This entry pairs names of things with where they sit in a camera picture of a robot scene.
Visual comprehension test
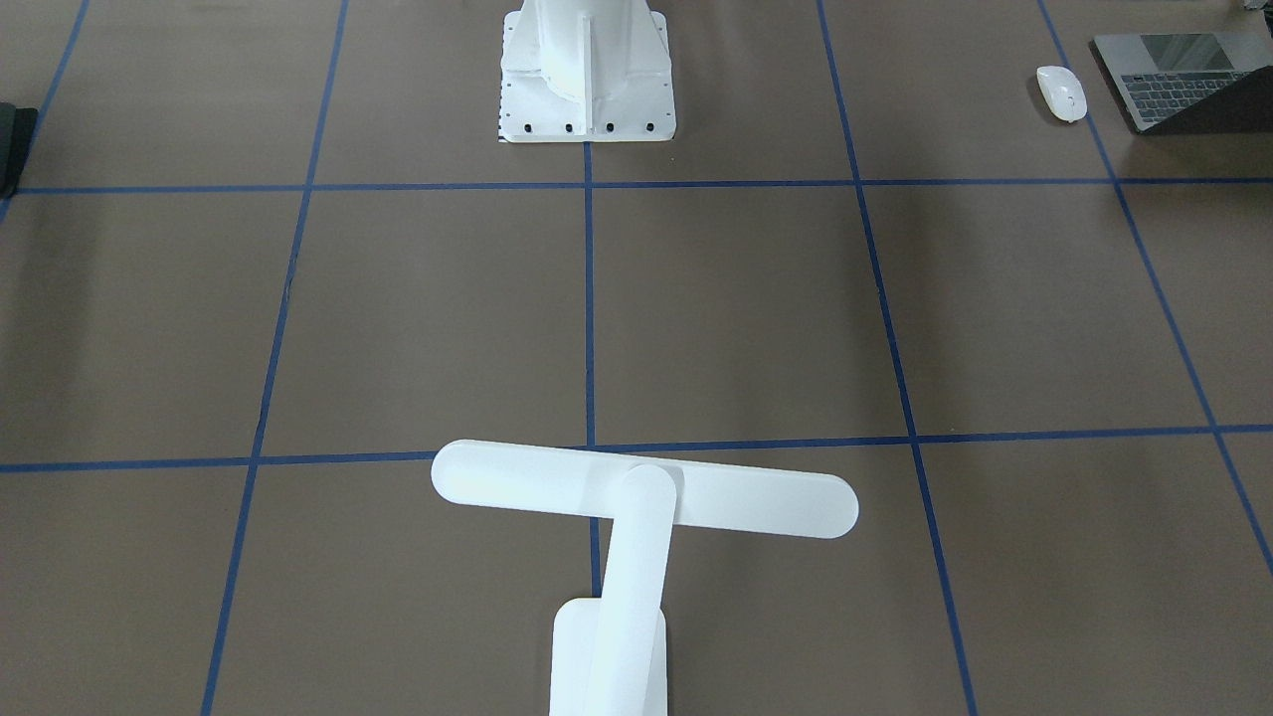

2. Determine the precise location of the white desk lamp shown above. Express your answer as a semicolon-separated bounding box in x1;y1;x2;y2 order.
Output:
432;440;861;715

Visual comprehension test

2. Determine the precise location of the grey laptop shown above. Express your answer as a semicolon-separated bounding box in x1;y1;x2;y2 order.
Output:
1092;32;1272;135

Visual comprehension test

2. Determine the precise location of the white computer mouse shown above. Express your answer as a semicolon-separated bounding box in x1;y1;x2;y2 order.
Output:
1032;68;1088;124

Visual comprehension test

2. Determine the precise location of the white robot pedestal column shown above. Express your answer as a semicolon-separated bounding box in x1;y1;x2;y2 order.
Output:
496;1;677;141

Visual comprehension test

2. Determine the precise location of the black mouse pad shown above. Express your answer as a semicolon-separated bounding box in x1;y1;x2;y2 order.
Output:
1;101;39;200

